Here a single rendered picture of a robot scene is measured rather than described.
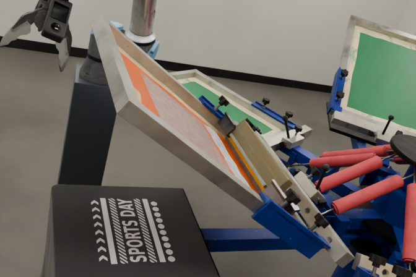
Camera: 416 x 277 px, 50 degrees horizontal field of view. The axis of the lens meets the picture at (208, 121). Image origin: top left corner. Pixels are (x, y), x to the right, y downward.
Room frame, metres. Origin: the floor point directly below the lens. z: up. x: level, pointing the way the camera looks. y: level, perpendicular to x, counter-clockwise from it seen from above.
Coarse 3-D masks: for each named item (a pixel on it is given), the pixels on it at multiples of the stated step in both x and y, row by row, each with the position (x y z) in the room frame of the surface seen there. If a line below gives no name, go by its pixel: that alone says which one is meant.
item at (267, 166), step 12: (240, 132) 1.41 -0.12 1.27; (252, 132) 1.38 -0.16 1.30; (240, 144) 1.36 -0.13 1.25; (252, 144) 1.33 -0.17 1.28; (252, 156) 1.29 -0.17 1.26; (264, 156) 1.26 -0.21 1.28; (264, 168) 1.22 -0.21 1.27; (276, 168) 1.20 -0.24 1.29; (264, 180) 1.18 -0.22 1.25; (276, 180) 1.16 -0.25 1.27; (288, 180) 1.15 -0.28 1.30
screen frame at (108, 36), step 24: (96, 24) 1.24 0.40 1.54; (120, 72) 0.92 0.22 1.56; (120, 96) 0.83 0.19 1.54; (192, 96) 1.44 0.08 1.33; (144, 120) 0.81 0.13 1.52; (216, 120) 1.50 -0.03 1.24; (168, 144) 0.84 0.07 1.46; (192, 144) 0.89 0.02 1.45; (216, 168) 0.90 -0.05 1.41; (240, 192) 0.94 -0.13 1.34
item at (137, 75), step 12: (132, 72) 1.17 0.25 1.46; (144, 72) 1.30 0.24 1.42; (144, 84) 1.17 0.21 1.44; (156, 84) 1.30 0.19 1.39; (156, 96) 1.16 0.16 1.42; (168, 96) 1.29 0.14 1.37; (168, 108) 1.16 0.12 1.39; (180, 108) 1.29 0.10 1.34; (192, 120) 1.28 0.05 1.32; (204, 132) 1.28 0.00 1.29; (216, 132) 1.44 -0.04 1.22
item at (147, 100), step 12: (132, 84) 1.06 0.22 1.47; (144, 96) 1.05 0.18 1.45; (156, 108) 1.05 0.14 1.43; (168, 120) 1.05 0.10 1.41; (180, 120) 1.16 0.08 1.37; (180, 132) 1.04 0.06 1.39; (192, 132) 1.15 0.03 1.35; (204, 144) 1.15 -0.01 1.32; (216, 156) 1.14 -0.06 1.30; (228, 168) 1.14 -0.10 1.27; (240, 168) 1.27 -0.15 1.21
